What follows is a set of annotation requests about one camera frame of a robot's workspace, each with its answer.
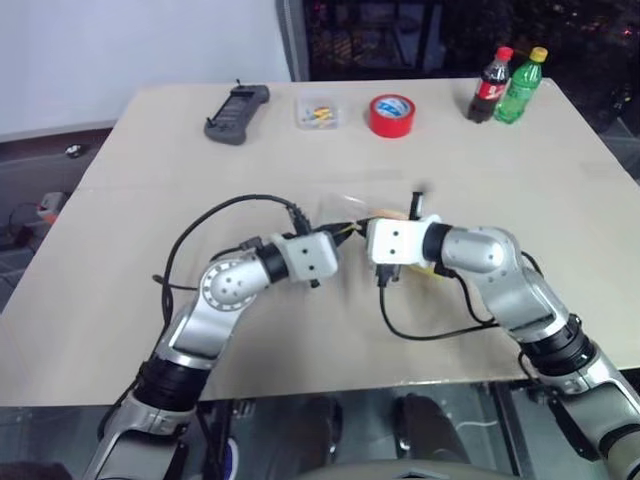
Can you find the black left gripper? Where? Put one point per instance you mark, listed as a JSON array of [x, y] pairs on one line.
[[336, 235]]

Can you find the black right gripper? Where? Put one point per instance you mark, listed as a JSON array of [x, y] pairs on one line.
[[387, 275]]

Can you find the clear zip bag yellow zipper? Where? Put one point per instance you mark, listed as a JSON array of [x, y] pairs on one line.
[[345, 205]]

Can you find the orange toy bun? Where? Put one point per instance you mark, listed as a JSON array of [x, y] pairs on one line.
[[389, 213]]

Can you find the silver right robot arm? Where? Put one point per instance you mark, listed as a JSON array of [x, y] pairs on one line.
[[480, 250]]

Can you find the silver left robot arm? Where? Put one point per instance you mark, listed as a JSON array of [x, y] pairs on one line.
[[225, 290]]

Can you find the red tape roll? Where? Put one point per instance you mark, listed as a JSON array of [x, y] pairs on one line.
[[392, 122]]

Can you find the clear plastic box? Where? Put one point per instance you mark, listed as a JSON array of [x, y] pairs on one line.
[[320, 112]]

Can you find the cola bottle red cap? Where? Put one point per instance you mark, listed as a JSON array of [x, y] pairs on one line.
[[487, 90]]

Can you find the green bottle yellow cap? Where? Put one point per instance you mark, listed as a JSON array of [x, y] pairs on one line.
[[520, 92]]

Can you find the grey handheld remote controller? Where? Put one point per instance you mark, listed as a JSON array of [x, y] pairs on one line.
[[235, 112]]

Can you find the grey table leg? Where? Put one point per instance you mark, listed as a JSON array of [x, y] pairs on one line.
[[507, 430]]

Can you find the grey rounded robot body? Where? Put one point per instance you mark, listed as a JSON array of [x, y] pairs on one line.
[[410, 472]]

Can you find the small round floor object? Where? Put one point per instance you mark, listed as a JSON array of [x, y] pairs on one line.
[[75, 149]]

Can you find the orange white floor device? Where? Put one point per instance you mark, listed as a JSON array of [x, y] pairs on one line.
[[51, 202]]

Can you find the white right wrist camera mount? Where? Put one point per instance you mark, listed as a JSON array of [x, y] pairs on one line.
[[400, 242]]

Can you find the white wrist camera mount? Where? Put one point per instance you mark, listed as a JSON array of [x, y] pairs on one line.
[[310, 257], [400, 242]]

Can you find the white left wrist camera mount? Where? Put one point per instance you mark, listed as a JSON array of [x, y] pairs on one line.
[[310, 257]]

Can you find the grey window frame post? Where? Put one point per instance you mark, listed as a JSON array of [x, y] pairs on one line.
[[295, 40]]

